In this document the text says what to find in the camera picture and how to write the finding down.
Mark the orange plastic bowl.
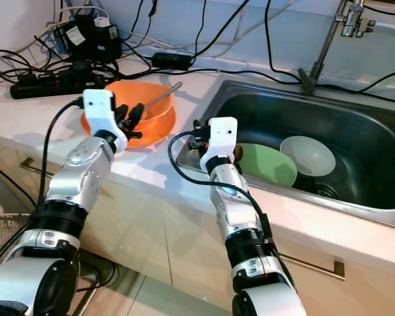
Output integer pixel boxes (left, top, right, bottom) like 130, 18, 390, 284
102, 80, 177, 132

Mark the metal spoon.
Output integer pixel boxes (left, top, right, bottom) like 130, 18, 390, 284
145, 82, 184, 109

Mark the beige kitchen cabinet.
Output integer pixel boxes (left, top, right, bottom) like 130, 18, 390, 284
0, 132, 395, 316

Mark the black power adapter brick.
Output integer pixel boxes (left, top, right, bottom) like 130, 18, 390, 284
150, 51, 193, 71

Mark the green plate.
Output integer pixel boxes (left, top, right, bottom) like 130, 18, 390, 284
236, 143, 298, 188

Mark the black power strip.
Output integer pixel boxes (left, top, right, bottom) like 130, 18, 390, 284
10, 69, 109, 99

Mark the black charger cluster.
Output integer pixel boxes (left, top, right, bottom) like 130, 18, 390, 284
53, 13, 122, 63

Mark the white bowl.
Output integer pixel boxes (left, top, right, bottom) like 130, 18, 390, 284
280, 135, 336, 177

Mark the stainless steel sink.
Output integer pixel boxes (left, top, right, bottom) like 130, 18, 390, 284
174, 79, 395, 231

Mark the metal faucet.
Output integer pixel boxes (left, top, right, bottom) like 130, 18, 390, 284
298, 0, 377, 95

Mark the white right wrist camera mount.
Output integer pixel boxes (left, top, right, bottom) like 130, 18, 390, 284
199, 117, 239, 169

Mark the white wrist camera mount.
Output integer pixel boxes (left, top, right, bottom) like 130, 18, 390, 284
83, 89, 127, 152
199, 117, 239, 169

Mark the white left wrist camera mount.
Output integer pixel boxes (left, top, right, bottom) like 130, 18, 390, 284
83, 89, 127, 152

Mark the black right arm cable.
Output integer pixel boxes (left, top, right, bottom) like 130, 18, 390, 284
167, 128, 274, 251

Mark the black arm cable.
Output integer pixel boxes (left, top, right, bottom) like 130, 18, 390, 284
0, 97, 86, 277
167, 128, 274, 251

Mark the black power cable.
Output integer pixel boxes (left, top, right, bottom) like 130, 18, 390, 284
130, 0, 145, 40
263, 0, 303, 85
191, 65, 395, 99
0, 158, 41, 210
191, 0, 211, 59
191, 0, 254, 60

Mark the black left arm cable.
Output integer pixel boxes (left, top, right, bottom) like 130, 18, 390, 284
0, 97, 86, 277

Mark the metal cabinet handle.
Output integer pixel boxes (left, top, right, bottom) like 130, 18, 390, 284
20, 158, 57, 182
280, 253, 346, 280

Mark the white hose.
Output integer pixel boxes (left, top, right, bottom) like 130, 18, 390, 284
374, 20, 395, 37

